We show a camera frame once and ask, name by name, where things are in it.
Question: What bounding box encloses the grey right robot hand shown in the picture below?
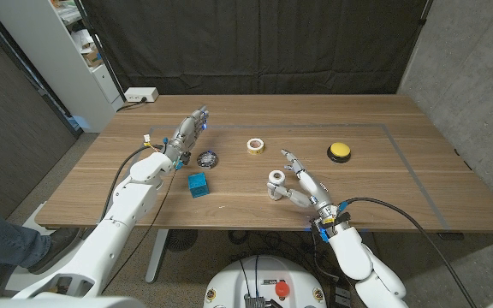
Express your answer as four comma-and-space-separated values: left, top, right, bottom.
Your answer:
266, 148, 342, 224

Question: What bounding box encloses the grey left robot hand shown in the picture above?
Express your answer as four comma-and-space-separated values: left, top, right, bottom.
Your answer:
163, 105, 210, 166

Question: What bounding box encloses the white string spool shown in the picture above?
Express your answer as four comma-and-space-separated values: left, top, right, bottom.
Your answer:
267, 169, 287, 201

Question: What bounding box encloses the yellow button black base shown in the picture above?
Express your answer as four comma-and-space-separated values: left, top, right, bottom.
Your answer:
326, 141, 353, 164

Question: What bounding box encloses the blue block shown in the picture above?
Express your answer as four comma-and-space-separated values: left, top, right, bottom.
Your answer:
187, 172, 211, 198

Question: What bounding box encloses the white yellow tape roll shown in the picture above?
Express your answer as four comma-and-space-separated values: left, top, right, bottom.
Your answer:
246, 137, 265, 156

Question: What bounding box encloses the shiny silver black disc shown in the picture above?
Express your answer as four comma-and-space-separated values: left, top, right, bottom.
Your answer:
196, 151, 219, 169

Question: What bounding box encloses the white power strip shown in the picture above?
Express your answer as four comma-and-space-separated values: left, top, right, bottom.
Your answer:
124, 86, 160, 104

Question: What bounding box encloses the white robot torso base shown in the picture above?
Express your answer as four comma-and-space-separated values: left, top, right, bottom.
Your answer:
203, 255, 328, 308

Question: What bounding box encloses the black round grille disc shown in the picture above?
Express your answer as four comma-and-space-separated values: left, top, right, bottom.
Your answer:
164, 229, 199, 252

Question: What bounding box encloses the black floor power strip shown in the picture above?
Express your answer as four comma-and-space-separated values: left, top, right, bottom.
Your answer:
330, 281, 353, 308

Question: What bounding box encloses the black backdrop curtain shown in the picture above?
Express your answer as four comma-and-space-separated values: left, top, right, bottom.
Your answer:
79, 0, 430, 96

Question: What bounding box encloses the black backdrop stand pole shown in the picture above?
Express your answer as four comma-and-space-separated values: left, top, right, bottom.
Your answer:
417, 0, 435, 27
73, 0, 127, 103

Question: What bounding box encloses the cardboard box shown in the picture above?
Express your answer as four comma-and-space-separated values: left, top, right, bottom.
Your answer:
81, 45, 104, 68

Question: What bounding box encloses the white table leg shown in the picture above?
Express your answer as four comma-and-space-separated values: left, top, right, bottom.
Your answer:
145, 228, 169, 284

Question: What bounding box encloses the white shelf cabinet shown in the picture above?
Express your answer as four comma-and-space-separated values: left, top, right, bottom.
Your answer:
0, 0, 124, 133

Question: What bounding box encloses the dark grey shoe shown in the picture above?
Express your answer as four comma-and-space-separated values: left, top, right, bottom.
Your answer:
27, 227, 80, 275

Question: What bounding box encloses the dark wooden door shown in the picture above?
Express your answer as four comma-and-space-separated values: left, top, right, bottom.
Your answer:
0, 0, 83, 219

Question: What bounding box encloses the white floor platform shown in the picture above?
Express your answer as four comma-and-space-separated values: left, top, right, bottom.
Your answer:
4, 200, 86, 294

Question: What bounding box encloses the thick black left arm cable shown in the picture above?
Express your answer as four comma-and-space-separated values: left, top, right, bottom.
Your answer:
99, 145, 162, 222

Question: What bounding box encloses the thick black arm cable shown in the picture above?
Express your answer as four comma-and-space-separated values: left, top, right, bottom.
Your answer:
99, 145, 162, 222
342, 196, 478, 308

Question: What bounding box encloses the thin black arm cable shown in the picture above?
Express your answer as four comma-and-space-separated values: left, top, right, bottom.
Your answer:
100, 169, 179, 294

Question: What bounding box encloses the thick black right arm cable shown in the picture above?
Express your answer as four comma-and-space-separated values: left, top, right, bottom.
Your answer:
342, 196, 478, 308

